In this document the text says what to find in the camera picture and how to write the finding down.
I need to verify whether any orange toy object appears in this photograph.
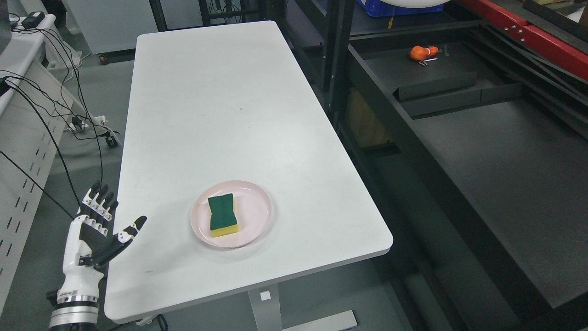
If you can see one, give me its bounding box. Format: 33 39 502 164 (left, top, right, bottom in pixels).
409 46 439 62

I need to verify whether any white perforated cabinet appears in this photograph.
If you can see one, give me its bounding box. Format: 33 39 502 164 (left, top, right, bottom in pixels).
0 32 73 308

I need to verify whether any green yellow sponge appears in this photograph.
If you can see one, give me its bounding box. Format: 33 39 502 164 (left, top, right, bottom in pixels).
208 193 239 237

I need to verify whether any white power strip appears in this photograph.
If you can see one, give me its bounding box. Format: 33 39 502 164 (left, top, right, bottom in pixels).
68 115 108 133

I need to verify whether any black metal shelf rack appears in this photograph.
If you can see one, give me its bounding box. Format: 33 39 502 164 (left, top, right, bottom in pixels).
267 0 587 331

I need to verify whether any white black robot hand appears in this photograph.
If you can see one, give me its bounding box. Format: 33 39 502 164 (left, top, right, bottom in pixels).
56 181 147 304

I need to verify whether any red metal beam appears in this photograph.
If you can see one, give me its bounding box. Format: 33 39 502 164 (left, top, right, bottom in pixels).
458 0 588 80

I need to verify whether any pink round plate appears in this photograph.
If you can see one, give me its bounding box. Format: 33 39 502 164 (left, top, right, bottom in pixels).
191 180 273 249

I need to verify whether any black power adapter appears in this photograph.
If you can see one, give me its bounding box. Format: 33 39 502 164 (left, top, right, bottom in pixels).
22 11 45 29

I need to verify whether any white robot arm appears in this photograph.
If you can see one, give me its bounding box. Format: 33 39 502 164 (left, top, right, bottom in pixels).
46 290 99 331

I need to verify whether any white table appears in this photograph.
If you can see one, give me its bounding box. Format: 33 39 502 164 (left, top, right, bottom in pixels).
104 20 394 323

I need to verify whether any blue plastic crate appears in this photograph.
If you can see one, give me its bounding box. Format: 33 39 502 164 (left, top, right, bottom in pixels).
356 0 448 17

